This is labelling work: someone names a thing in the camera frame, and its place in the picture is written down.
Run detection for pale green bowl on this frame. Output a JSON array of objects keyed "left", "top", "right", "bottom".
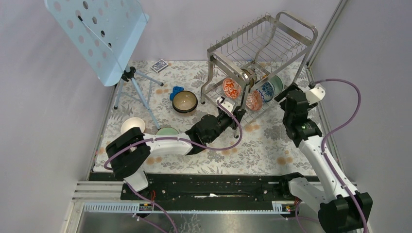
[{"left": 269, "top": 75, "right": 284, "bottom": 96}]

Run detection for blue white patterned bowl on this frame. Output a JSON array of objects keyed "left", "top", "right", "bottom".
[{"left": 257, "top": 82, "right": 275, "bottom": 102}]

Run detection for stainless steel dish rack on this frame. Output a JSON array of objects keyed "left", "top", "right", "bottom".
[{"left": 199, "top": 11, "right": 319, "bottom": 126}]

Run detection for light green celadon bowl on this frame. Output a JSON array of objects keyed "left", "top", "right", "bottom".
[{"left": 156, "top": 127, "right": 179, "bottom": 135}]

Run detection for orange white bowl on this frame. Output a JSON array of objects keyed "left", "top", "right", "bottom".
[{"left": 120, "top": 117, "right": 146, "bottom": 134}]

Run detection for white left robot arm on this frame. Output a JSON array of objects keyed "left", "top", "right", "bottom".
[{"left": 104, "top": 105, "right": 246, "bottom": 200}]

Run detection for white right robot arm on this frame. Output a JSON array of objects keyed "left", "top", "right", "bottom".
[{"left": 275, "top": 83, "right": 373, "bottom": 233}]

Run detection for orange patterned bowl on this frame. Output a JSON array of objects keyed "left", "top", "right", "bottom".
[{"left": 223, "top": 77, "right": 241, "bottom": 100}]

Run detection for floral patterned table mat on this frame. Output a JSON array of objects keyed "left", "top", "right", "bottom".
[{"left": 95, "top": 62, "right": 325, "bottom": 179}]

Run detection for blue playing card box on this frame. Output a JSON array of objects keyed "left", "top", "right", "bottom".
[{"left": 151, "top": 59, "right": 169, "bottom": 73}]

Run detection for light blue perforated music stand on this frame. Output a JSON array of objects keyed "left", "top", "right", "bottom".
[{"left": 44, "top": 0, "right": 163, "bottom": 129}]

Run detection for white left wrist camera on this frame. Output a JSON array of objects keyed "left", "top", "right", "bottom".
[{"left": 215, "top": 96, "right": 236, "bottom": 113}]

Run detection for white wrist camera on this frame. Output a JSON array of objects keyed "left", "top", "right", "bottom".
[
  {"left": 305, "top": 83, "right": 326, "bottom": 105},
  {"left": 215, "top": 96, "right": 236, "bottom": 113}
]

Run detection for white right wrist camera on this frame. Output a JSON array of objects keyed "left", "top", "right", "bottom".
[{"left": 305, "top": 83, "right": 326, "bottom": 105}]

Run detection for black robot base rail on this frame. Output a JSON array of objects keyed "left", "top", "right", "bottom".
[{"left": 89, "top": 173, "right": 319, "bottom": 211}]

